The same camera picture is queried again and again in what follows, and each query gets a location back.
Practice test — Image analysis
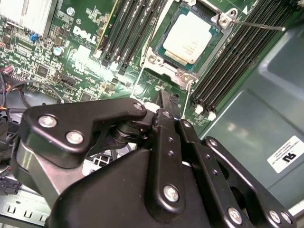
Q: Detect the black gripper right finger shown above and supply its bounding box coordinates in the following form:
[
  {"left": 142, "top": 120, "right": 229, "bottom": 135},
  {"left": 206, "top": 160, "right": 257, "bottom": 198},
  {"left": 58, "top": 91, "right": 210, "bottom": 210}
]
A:
[{"left": 166, "top": 94, "right": 298, "bottom": 228}]

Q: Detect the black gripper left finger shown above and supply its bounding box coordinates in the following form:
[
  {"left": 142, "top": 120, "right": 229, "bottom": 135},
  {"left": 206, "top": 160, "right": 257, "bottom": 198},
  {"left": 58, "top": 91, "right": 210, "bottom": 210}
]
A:
[{"left": 10, "top": 91, "right": 187, "bottom": 216}]

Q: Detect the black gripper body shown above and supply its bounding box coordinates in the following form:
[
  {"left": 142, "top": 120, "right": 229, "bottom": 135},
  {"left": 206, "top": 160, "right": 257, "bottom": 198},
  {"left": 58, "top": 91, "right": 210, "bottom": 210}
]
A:
[{"left": 47, "top": 148, "right": 227, "bottom": 228}]

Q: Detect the metal locking lever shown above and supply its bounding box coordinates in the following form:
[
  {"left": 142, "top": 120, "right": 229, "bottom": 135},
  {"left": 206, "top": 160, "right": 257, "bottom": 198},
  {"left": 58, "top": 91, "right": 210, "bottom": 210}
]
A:
[
  {"left": 141, "top": 0, "right": 167, "bottom": 66},
  {"left": 232, "top": 20, "right": 287, "bottom": 31}
]

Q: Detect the silver CPU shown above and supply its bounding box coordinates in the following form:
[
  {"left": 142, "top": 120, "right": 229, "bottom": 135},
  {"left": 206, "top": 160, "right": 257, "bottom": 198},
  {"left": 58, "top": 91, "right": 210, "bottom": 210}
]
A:
[{"left": 153, "top": 6, "right": 225, "bottom": 72}]

